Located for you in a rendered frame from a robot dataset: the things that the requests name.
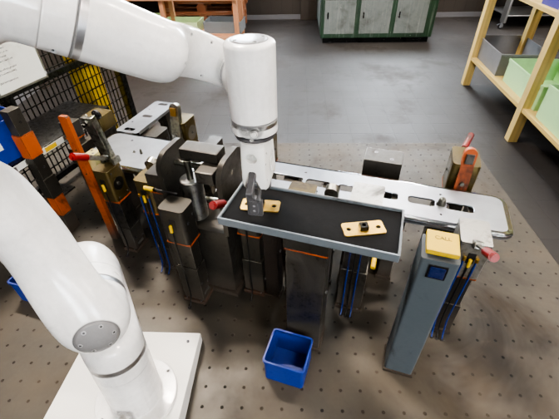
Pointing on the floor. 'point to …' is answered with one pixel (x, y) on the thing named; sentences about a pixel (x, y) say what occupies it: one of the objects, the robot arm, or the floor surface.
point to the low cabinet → (376, 20)
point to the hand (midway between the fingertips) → (259, 197)
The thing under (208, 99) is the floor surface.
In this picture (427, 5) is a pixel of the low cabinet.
